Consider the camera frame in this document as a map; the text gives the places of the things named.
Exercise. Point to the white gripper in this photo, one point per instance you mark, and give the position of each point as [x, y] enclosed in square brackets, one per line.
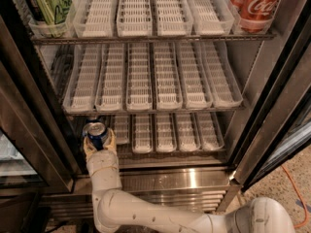
[101, 160]

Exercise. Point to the blue pepsi can front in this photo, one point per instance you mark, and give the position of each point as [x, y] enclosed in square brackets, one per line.
[97, 133]

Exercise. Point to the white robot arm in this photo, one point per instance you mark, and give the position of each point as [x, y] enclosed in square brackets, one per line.
[113, 207]

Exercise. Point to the clear can tray bottom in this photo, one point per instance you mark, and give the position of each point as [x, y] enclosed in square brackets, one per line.
[142, 141]

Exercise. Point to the clear can tray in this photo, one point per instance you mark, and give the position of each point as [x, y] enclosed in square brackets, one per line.
[139, 87]
[142, 141]
[134, 18]

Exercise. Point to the left glass fridge door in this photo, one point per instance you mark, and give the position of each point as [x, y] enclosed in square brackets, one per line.
[31, 119]

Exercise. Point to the glass fridge door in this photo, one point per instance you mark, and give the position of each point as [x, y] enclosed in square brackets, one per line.
[31, 119]
[263, 135]

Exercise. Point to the clear can tray middle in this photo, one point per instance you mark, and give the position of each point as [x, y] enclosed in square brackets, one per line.
[139, 87]

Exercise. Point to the steel fridge base grille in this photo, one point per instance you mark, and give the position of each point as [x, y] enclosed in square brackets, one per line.
[196, 189]

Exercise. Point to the clear can tray top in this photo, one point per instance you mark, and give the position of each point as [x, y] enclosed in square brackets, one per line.
[134, 18]

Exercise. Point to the green soda can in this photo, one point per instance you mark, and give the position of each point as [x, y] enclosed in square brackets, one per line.
[52, 13]

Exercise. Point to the right glass fridge door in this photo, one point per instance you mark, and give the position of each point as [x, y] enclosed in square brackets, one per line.
[263, 135]

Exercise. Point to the red coca-cola can front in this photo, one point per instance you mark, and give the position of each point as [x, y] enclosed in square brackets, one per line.
[255, 14]

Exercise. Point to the middle wire fridge shelf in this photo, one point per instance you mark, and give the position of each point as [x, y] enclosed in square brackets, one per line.
[94, 113]

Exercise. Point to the wire fridge shelf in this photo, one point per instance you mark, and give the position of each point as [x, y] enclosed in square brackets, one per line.
[128, 157]
[151, 39]
[94, 113]

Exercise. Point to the bottom wire fridge shelf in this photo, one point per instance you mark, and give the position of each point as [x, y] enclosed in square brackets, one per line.
[128, 157]

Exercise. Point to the top wire fridge shelf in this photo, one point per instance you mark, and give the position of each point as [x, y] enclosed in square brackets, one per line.
[151, 39]

